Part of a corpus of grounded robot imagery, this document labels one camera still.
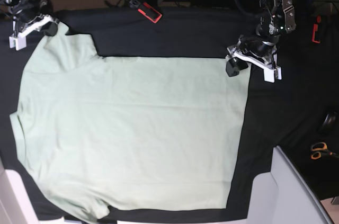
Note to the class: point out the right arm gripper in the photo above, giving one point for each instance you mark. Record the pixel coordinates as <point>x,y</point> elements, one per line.
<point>32,14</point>

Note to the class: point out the white table frame left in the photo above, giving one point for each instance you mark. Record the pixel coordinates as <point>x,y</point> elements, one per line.
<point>16,207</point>

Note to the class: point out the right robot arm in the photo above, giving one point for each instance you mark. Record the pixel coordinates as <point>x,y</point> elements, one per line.
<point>8,15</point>

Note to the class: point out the red and black clamp tool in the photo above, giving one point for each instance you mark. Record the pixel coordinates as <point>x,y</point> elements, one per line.
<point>146,10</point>

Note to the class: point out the orange handled scissors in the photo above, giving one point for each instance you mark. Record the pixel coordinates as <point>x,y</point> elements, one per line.
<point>320,150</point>

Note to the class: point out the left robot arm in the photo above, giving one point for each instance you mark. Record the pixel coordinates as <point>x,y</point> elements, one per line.
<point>276,19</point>

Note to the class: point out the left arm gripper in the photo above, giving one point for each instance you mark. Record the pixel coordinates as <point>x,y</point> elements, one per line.
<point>256,50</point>

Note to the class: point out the orange and black bracket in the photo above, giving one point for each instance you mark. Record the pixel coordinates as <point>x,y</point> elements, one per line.
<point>316,30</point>

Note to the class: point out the white table frame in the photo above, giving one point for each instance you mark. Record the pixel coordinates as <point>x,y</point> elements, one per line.
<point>16,207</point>
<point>282,196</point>

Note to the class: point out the light green T-shirt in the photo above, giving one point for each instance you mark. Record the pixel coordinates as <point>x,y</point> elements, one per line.
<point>127,132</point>

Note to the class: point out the white table frame right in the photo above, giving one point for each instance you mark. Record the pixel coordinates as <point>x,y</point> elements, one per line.
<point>282,196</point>

